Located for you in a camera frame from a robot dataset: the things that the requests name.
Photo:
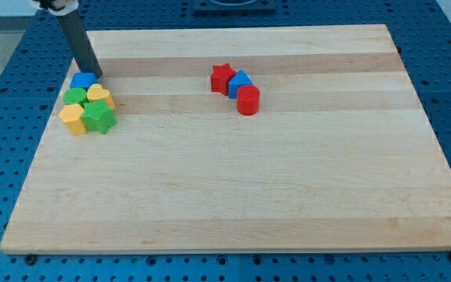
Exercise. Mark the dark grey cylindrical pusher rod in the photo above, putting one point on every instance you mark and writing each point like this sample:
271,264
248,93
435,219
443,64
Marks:
79,43

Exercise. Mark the white rod holder end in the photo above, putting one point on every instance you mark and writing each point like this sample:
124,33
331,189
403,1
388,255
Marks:
55,7

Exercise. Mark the blue cube block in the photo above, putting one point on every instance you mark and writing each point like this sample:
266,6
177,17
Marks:
83,80

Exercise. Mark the green cylinder block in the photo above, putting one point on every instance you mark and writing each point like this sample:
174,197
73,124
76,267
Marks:
75,95

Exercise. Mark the yellow heart block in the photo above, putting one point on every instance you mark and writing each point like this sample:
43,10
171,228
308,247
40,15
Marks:
97,92

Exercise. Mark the yellow pentagon block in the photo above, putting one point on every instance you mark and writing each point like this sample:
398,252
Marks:
71,117

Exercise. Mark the green star block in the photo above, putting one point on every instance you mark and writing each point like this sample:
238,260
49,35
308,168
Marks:
98,117

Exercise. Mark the red star block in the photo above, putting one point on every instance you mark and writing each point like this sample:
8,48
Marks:
220,77

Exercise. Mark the blue triangle block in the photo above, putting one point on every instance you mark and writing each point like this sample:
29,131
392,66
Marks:
238,80

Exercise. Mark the red cylinder block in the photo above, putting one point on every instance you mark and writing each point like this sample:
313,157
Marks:
248,100

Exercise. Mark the wooden board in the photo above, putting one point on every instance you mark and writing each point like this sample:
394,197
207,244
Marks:
340,156

